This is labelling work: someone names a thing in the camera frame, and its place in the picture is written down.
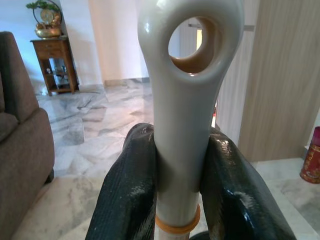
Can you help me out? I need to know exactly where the brown fabric sofa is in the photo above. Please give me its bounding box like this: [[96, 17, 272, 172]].
[[0, 31, 56, 221]]

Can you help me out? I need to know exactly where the light wood cabinet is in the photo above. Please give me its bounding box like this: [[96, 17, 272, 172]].
[[216, 0, 320, 163]]

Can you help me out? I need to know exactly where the red gold printed canister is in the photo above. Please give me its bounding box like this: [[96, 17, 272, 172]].
[[299, 126, 320, 185]]

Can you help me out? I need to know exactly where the broom with grey grip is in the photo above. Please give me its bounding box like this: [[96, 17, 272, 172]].
[[136, 0, 246, 240]]

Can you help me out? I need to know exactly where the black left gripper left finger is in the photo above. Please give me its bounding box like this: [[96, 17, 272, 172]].
[[84, 122, 158, 240]]

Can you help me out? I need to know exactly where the green bonsai plant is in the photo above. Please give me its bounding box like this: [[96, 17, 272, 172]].
[[25, 0, 61, 12]]

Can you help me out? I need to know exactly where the dark wooden side table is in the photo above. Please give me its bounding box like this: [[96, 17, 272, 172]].
[[29, 37, 80, 97]]

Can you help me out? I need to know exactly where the gold bowl ornament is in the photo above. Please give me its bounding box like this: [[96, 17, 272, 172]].
[[33, 0, 63, 40]]

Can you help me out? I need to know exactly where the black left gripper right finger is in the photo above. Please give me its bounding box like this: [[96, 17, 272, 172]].
[[199, 127, 299, 240]]

